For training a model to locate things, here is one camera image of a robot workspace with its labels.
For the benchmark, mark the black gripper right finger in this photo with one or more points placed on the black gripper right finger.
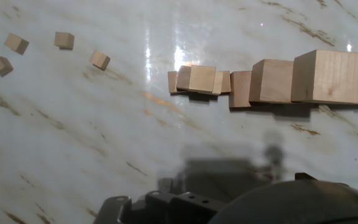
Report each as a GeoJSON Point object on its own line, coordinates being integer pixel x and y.
{"type": "Point", "coordinates": [304, 176]}

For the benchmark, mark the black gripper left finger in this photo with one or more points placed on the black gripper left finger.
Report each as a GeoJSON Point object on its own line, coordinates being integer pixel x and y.
{"type": "Point", "coordinates": [166, 208]}

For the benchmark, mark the tiny wooden cube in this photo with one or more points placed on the tiny wooden cube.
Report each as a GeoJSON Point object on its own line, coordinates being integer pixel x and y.
{"type": "Point", "coordinates": [15, 43]}
{"type": "Point", "coordinates": [0, 66]}
{"type": "Point", "coordinates": [64, 40]}
{"type": "Point", "coordinates": [99, 59]}

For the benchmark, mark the small wooden cube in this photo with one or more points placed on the small wooden cube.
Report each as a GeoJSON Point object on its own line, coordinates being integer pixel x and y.
{"type": "Point", "coordinates": [183, 77]}
{"type": "Point", "coordinates": [202, 77]}
{"type": "Point", "coordinates": [217, 83]}
{"type": "Point", "coordinates": [226, 81]}
{"type": "Point", "coordinates": [172, 81]}

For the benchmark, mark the medium wooden cube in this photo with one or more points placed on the medium wooden cube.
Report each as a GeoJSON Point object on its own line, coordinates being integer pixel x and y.
{"type": "Point", "coordinates": [239, 90]}
{"type": "Point", "coordinates": [326, 76]}
{"type": "Point", "coordinates": [270, 81]}

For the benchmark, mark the white marble pattern board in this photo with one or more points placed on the white marble pattern board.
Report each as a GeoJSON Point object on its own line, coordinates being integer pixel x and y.
{"type": "Point", "coordinates": [73, 140]}

